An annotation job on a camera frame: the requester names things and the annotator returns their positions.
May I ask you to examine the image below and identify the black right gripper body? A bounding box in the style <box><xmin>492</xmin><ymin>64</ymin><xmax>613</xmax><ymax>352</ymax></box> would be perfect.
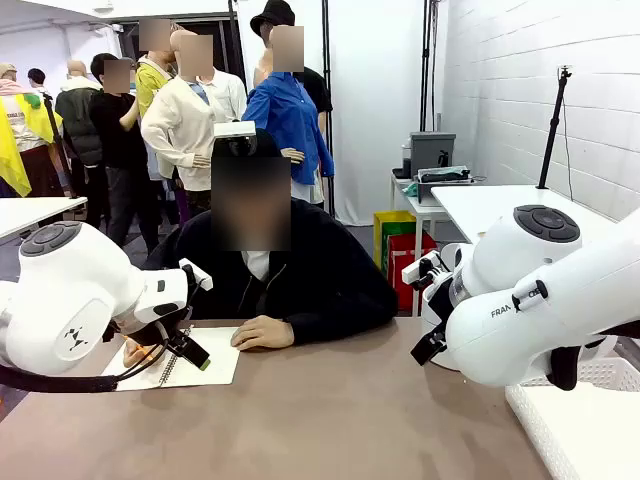
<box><xmin>423</xmin><ymin>276</ymin><xmax>462</xmax><ymax>335</ymax></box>

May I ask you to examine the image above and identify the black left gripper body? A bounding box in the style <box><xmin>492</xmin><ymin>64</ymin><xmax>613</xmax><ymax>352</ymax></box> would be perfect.
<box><xmin>167</xmin><ymin>327</ymin><xmax>200</xmax><ymax>360</ymax></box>

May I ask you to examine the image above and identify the white spiral notebook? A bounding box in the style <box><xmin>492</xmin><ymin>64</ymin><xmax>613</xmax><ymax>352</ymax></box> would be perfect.
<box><xmin>101</xmin><ymin>326</ymin><xmax>242</xmax><ymax>392</ymax></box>

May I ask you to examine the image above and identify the person's left forearm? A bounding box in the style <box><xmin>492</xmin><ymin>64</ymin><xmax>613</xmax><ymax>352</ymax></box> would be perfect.
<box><xmin>285</xmin><ymin>299</ymin><xmax>400</xmax><ymax>346</ymax></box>

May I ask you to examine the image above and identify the person's right hand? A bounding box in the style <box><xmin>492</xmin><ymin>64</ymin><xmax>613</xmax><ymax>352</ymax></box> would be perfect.
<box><xmin>122</xmin><ymin>335</ymin><xmax>158</xmax><ymax>369</ymax></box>

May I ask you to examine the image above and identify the person's left hand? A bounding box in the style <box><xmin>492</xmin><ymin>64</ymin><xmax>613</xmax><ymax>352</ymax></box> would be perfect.
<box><xmin>230</xmin><ymin>315</ymin><xmax>296</xmax><ymax>352</ymax></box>

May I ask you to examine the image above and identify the red shopping bag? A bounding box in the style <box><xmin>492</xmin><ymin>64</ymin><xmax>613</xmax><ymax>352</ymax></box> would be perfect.
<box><xmin>387</xmin><ymin>232</ymin><xmax>440</xmax><ymax>311</ymax></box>

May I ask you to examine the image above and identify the yellow green shopping bag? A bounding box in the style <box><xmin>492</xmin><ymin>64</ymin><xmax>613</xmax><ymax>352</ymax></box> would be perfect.
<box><xmin>373</xmin><ymin>210</ymin><xmax>418</xmax><ymax>281</ymax></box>

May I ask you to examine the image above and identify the large white table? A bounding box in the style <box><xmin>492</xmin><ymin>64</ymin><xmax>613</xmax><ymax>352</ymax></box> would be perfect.
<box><xmin>430</xmin><ymin>184</ymin><xmax>624</xmax><ymax>246</ymax></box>

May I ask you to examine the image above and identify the small white side table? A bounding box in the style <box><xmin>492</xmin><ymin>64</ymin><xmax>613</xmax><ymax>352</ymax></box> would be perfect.
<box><xmin>389</xmin><ymin>168</ymin><xmax>451</xmax><ymax>317</ymax></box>

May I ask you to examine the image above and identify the white perforated plastic basket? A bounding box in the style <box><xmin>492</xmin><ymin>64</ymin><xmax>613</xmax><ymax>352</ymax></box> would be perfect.
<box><xmin>504</xmin><ymin>344</ymin><xmax>640</xmax><ymax>480</ymax></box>

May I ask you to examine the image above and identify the grey metal tray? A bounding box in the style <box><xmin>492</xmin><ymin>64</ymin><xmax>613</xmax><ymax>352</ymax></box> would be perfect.
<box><xmin>416</xmin><ymin>166</ymin><xmax>474</xmax><ymax>204</ymax></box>

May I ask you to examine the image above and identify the person in black jacket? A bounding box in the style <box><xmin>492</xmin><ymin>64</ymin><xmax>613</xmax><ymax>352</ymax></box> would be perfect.
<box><xmin>141</xmin><ymin>127</ymin><xmax>400</xmax><ymax>346</ymax></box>

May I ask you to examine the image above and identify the grey box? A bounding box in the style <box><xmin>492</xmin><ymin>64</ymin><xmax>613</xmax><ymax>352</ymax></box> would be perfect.
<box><xmin>409</xmin><ymin>131</ymin><xmax>457</xmax><ymax>177</ymax></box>

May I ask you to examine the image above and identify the white desk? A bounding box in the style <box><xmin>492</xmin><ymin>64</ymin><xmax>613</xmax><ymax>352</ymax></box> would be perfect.
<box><xmin>0</xmin><ymin>196</ymin><xmax>89</xmax><ymax>240</ymax></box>

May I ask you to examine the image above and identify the black baseball cap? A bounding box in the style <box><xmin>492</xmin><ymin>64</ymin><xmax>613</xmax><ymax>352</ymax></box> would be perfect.
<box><xmin>212</xmin><ymin>127</ymin><xmax>282</xmax><ymax>160</ymax></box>

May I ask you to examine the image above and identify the person in black t-shirt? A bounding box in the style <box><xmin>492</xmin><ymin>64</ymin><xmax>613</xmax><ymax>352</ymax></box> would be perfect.
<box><xmin>89</xmin><ymin>52</ymin><xmax>164</xmax><ymax>251</ymax></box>

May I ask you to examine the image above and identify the mannequin in cream cardigan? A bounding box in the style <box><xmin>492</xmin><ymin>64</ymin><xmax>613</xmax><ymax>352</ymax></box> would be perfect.
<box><xmin>141</xmin><ymin>29</ymin><xmax>250</xmax><ymax>194</ymax></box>

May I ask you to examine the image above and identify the black light stand pole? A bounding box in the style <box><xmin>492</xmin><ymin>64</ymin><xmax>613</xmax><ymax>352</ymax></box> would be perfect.
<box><xmin>418</xmin><ymin>0</ymin><xmax>442</xmax><ymax>134</ymax></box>
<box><xmin>319</xmin><ymin>0</ymin><xmax>335</xmax><ymax>211</ymax></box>

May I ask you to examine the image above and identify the thin black tripod stand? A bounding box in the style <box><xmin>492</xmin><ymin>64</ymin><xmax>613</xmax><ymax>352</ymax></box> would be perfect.
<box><xmin>42</xmin><ymin>93</ymin><xmax>79</xmax><ymax>200</ymax></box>

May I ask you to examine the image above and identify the mannequin in dark puffer jacket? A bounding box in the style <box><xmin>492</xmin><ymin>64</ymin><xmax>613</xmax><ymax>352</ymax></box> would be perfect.
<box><xmin>54</xmin><ymin>59</ymin><xmax>107</xmax><ymax>201</ymax></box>

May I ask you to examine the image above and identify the mannequin in blue shirt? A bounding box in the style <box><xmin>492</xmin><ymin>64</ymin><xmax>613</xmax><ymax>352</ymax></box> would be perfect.
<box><xmin>241</xmin><ymin>14</ymin><xmax>335</xmax><ymax>204</ymax></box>

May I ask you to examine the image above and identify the figure in yellow jacket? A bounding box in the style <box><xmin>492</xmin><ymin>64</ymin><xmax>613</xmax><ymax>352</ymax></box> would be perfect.
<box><xmin>134</xmin><ymin>19</ymin><xmax>177</xmax><ymax>121</ymax></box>

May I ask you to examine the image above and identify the figure in yellow vest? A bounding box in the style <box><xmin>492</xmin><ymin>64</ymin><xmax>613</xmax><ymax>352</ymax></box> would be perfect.
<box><xmin>0</xmin><ymin>62</ymin><xmax>65</xmax><ymax>199</ymax></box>

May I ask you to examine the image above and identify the black bucket hat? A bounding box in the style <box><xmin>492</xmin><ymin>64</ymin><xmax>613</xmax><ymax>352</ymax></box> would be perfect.
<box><xmin>249</xmin><ymin>0</ymin><xmax>296</xmax><ymax>37</ymax></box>

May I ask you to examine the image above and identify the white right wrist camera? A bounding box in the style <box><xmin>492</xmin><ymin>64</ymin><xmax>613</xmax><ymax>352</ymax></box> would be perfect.
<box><xmin>401</xmin><ymin>249</ymin><xmax>442</xmax><ymax>290</ymax></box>

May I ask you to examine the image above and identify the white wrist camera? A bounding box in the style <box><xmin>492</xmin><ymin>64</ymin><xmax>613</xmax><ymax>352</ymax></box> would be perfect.
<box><xmin>401</xmin><ymin>249</ymin><xmax>442</xmax><ymax>290</ymax></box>
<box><xmin>178</xmin><ymin>257</ymin><xmax>214</xmax><ymax>292</ymax></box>

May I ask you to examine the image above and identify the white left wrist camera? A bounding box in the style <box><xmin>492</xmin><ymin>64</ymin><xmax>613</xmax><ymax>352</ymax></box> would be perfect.
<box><xmin>178</xmin><ymin>257</ymin><xmax>214</xmax><ymax>292</ymax></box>

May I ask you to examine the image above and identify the black cable sleeve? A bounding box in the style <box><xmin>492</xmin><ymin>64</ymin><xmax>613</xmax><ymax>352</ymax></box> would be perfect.
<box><xmin>0</xmin><ymin>337</ymin><xmax>171</xmax><ymax>395</ymax></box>

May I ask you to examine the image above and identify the black camera tripod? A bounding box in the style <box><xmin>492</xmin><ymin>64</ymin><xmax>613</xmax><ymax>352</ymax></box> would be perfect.
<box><xmin>535</xmin><ymin>64</ymin><xmax>575</xmax><ymax>190</ymax></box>

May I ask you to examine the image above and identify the white head camera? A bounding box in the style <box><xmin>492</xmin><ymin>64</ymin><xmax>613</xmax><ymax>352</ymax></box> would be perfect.
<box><xmin>213</xmin><ymin>120</ymin><xmax>258</xmax><ymax>139</ymax></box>

